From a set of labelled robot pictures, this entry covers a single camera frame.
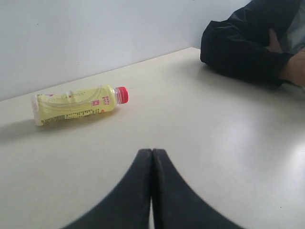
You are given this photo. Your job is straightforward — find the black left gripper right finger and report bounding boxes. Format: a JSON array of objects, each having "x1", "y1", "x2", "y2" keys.
[{"x1": 151, "y1": 149, "x2": 240, "y2": 229}]

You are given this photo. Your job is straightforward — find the black sleeved forearm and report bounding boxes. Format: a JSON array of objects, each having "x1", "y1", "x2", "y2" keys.
[{"x1": 200, "y1": 20, "x2": 292, "y2": 85}]

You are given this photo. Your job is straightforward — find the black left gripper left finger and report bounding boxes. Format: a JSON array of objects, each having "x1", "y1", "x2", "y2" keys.
[{"x1": 65, "y1": 149, "x2": 153, "y2": 229}]

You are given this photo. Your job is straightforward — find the yellow label bottle red cap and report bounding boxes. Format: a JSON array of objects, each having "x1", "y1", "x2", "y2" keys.
[{"x1": 31, "y1": 84, "x2": 129, "y2": 126}]

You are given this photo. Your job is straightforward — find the person's open bare hand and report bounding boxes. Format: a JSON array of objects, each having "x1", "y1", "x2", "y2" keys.
[{"x1": 279, "y1": 49, "x2": 305, "y2": 88}]

